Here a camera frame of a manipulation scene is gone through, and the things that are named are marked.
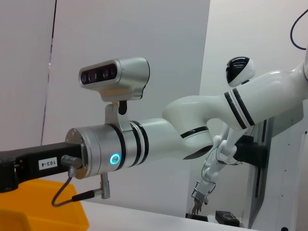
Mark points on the black mount block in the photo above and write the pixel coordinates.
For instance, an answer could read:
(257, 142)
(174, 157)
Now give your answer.
(252, 150)

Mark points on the white background humanoid robot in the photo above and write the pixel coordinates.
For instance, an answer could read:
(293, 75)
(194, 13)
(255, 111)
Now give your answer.
(238, 72)

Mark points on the right wrist camera housing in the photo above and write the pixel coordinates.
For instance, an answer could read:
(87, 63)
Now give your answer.
(115, 77)

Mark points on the small black box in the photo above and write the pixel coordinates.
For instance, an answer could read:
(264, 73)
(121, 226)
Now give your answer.
(198, 217)

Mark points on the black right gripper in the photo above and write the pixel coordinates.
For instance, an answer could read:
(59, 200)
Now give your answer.
(36, 161)

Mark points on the grey lift column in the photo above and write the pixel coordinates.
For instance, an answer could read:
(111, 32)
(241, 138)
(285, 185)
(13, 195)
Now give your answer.
(276, 168)

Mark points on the yellow plastic bin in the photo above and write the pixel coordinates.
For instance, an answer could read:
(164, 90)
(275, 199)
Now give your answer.
(41, 209)

